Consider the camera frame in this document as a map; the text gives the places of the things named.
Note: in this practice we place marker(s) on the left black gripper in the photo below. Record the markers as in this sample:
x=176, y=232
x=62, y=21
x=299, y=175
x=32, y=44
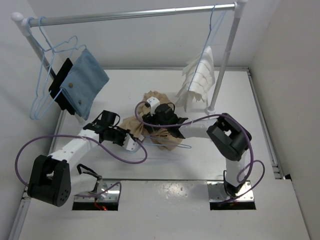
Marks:
x=124, y=131

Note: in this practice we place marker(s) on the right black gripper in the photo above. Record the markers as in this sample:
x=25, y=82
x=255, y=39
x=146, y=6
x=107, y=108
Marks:
x=148, y=118

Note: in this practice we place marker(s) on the blue wire hanger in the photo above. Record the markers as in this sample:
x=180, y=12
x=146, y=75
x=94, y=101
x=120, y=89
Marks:
x=161, y=143

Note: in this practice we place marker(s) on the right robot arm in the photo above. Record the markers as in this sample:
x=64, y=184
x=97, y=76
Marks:
x=228, y=136

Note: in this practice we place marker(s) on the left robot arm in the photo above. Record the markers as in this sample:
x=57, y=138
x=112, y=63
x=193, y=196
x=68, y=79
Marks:
x=59, y=175

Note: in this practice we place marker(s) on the white cloth on hanger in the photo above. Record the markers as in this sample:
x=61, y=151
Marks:
x=199, y=78

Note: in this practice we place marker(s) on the empty blue hanger left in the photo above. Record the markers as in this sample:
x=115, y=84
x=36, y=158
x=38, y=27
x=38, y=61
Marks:
x=46, y=54

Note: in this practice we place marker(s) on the blue hanger with white cloth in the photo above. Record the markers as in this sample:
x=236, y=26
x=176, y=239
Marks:
x=213, y=30

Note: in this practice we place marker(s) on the blue hanger with denim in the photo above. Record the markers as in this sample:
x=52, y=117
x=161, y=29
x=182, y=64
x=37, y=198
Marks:
x=49, y=83

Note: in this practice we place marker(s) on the blue denim cloth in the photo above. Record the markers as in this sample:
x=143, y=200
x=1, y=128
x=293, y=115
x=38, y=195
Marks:
x=83, y=83

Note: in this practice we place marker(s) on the black cloth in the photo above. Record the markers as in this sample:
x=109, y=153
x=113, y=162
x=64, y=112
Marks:
x=54, y=88

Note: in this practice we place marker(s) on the metal clothes rack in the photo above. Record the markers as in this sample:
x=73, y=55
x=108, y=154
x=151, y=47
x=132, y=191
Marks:
x=25, y=25

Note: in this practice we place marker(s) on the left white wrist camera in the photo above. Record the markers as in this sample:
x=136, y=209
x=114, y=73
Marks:
x=129, y=143

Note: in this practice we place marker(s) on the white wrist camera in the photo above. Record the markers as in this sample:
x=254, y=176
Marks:
x=129, y=143
x=153, y=103

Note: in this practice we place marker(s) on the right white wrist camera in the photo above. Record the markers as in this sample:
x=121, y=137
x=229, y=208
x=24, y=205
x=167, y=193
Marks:
x=153, y=103

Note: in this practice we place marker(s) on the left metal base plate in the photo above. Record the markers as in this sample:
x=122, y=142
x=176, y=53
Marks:
x=107, y=191

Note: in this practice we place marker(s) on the metal base plate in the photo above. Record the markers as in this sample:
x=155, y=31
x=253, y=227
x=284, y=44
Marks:
x=107, y=191
x=217, y=193

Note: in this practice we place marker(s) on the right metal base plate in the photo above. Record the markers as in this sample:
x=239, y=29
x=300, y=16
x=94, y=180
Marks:
x=217, y=193

